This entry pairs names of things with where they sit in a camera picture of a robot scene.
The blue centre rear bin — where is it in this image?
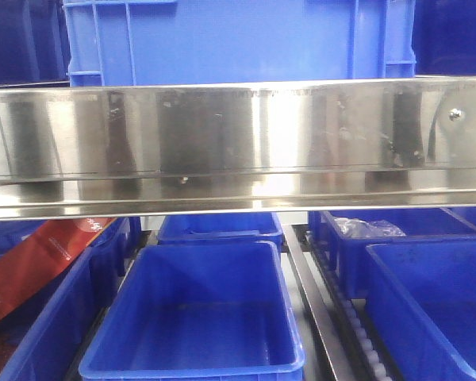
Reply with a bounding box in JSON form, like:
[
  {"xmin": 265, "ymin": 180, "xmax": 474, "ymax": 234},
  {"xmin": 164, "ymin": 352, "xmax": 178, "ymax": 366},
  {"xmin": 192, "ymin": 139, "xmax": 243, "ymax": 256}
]
[{"xmin": 157, "ymin": 212, "xmax": 283, "ymax": 248}]

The blue bin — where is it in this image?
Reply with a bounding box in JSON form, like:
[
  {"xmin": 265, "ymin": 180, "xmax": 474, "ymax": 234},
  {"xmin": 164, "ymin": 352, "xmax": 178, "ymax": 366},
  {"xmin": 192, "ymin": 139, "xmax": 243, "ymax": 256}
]
[
  {"xmin": 366, "ymin": 241, "xmax": 476, "ymax": 380},
  {"xmin": 321, "ymin": 208, "xmax": 476, "ymax": 298},
  {"xmin": 0, "ymin": 217, "xmax": 141, "ymax": 380},
  {"xmin": 157, "ymin": 212, "xmax": 283, "ymax": 248},
  {"xmin": 79, "ymin": 241, "xmax": 305, "ymax": 380}
]

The crumpled clear plastic bag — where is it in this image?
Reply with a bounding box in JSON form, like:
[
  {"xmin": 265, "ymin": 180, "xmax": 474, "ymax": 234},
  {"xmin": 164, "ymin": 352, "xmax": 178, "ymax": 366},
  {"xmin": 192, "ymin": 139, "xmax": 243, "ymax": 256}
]
[{"xmin": 336, "ymin": 217, "xmax": 406, "ymax": 238}]

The blue right rear bin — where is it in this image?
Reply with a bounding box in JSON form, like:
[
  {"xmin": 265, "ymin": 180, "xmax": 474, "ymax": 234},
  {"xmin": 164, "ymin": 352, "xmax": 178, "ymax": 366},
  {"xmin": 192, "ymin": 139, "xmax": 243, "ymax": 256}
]
[{"xmin": 321, "ymin": 208, "xmax": 476, "ymax": 298}]

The blue centre front bin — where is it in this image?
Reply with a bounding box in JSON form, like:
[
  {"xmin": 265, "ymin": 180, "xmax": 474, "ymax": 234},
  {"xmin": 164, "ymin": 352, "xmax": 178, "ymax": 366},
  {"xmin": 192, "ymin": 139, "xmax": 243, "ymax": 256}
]
[{"xmin": 79, "ymin": 241, "xmax": 305, "ymax": 380}]

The red packaging bag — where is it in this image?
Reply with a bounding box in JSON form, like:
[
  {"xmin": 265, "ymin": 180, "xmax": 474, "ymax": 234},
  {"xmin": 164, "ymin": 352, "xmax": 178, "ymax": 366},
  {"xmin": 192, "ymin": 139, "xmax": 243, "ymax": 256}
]
[{"xmin": 0, "ymin": 217, "xmax": 115, "ymax": 321}]

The large blue upper crate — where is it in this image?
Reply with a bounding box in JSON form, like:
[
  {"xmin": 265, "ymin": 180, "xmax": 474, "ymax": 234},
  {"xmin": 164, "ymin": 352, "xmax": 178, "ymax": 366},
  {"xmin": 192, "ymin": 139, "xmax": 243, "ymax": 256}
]
[{"xmin": 63, "ymin": 1, "xmax": 416, "ymax": 86}]

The white roller track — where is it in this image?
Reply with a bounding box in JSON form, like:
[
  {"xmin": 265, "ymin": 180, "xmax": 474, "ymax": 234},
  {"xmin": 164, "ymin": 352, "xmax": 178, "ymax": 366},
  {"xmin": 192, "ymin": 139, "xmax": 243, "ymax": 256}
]
[{"xmin": 305, "ymin": 232, "xmax": 401, "ymax": 380}]

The blue left front bin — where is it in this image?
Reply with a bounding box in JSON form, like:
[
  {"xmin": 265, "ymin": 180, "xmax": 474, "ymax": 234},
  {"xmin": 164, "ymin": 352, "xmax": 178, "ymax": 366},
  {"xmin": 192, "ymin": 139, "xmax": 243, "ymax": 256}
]
[{"xmin": 0, "ymin": 217, "xmax": 141, "ymax": 380}]

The blue right front bin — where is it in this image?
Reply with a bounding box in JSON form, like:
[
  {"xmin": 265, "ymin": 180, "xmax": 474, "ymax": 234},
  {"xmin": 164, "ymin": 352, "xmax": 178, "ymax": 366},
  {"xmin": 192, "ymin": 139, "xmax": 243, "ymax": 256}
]
[{"xmin": 366, "ymin": 241, "xmax": 476, "ymax": 380}]

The dark blue upper left crate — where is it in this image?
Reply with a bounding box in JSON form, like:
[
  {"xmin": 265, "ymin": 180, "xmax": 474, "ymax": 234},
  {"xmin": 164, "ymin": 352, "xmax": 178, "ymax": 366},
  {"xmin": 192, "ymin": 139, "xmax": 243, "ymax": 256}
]
[{"xmin": 0, "ymin": 1, "xmax": 70, "ymax": 85}]

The dark blue crate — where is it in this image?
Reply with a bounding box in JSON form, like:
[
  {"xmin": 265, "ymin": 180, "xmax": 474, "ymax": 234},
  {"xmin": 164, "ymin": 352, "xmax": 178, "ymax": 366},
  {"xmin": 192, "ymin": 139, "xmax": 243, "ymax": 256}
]
[
  {"xmin": 0, "ymin": 1, "xmax": 70, "ymax": 85},
  {"xmin": 413, "ymin": 1, "xmax": 476, "ymax": 75}
]

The dark blue upper right crate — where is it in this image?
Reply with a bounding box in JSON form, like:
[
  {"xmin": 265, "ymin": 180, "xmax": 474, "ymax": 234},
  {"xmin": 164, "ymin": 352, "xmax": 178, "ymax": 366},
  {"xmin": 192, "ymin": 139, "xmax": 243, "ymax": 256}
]
[{"xmin": 413, "ymin": 1, "xmax": 476, "ymax": 75}]

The stainless steel shelf rail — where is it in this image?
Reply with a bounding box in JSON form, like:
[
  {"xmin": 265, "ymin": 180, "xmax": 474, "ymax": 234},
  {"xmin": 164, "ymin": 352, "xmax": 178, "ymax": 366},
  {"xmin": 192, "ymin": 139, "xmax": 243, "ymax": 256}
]
[{"xmin": 0, "ymin": 77, "xmax": 476, "ymax": 220}]

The steel shelf divider rail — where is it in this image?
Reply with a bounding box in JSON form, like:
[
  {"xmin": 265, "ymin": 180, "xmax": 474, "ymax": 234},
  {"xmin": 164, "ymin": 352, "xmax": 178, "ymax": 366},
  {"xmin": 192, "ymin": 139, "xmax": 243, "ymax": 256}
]
[{"xmin": 282, "ymin": 225, "xmax": 355, "ymax": 380}]

